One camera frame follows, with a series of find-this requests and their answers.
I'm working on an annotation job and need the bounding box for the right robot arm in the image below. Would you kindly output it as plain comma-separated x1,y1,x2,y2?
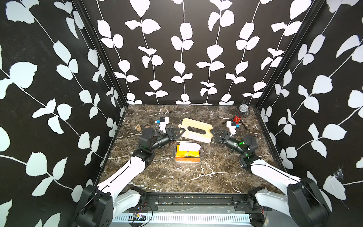
210,129,331,227

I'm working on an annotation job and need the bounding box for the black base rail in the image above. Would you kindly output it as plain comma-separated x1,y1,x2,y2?
140,192,272,213

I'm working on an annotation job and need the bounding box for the orange tissue paper pack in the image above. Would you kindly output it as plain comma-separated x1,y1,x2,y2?
175,144,201,163

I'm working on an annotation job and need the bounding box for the white perforated strip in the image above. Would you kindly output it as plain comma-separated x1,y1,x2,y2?
112,213,251,225

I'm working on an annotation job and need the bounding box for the bamboo tissue box lid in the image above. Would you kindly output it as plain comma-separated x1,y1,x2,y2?
178,118,213,143

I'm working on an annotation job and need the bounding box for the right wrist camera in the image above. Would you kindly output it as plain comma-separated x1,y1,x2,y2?
226,121,240,135

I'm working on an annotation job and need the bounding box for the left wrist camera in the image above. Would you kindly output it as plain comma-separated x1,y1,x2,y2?
155,117,169,133

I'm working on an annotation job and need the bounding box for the white tissue sheet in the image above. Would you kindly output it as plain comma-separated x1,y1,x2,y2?
179,142,201,152

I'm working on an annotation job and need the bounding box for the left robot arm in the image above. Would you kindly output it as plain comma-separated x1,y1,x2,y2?
72,128,186,227

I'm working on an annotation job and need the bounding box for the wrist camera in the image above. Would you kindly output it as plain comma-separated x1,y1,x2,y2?
226,121,240,135
155,117,169,133

